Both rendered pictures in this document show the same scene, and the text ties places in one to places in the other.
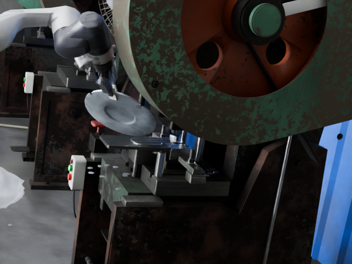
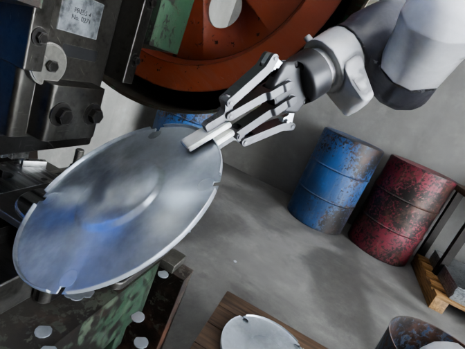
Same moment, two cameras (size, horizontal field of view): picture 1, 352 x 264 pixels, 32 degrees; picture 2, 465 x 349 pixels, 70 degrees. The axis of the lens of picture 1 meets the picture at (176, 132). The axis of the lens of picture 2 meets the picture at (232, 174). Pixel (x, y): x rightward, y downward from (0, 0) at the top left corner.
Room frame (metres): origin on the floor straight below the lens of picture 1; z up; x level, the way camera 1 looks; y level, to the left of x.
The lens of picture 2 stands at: (2.52, 0.56, 1.08)
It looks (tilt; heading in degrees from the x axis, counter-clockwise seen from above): 17 degrees down; 217
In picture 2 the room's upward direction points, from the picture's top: 22 degrees clockwise
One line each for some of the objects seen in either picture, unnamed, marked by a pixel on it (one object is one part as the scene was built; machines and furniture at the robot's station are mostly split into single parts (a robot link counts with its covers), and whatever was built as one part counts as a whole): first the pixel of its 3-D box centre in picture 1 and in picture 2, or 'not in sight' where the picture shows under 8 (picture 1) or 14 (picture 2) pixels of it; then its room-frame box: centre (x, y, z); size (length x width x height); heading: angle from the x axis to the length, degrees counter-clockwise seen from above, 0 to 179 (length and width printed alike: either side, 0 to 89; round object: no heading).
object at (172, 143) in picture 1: (174, 148); (4, 187); (2.35, 0.00, 0.76); 0.15 x 0.09 x 0.05; 23
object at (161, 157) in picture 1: (160, 163); not in sight; (2.14, 0.04, 0.75); 0.03 x 0.03 x 0.10; 23
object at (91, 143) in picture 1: (97, 154); not in sight; (2.54, 0.32, 0.62); 0.10 x 0.06 x 0.20; 23
